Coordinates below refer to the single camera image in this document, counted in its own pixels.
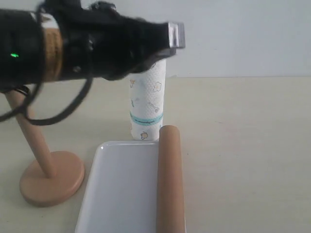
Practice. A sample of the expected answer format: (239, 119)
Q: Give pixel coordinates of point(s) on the printed white paper towel roll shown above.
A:
(146, 98)

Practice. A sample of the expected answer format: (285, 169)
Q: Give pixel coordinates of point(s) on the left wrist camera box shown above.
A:
(176, 32)

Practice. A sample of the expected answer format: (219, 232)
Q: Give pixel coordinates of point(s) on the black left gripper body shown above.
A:
(104, 43)

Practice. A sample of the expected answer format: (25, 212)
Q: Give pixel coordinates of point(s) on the wooden paper towel holder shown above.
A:
(53, 177)

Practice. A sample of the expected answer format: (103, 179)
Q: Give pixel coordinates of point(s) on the white rectangular plastic tray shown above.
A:
(121, 191)

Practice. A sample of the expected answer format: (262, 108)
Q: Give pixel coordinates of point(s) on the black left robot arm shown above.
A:
(30, 51)

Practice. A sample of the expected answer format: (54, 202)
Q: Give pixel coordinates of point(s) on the brown cardboard tube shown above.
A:
(170, 210)

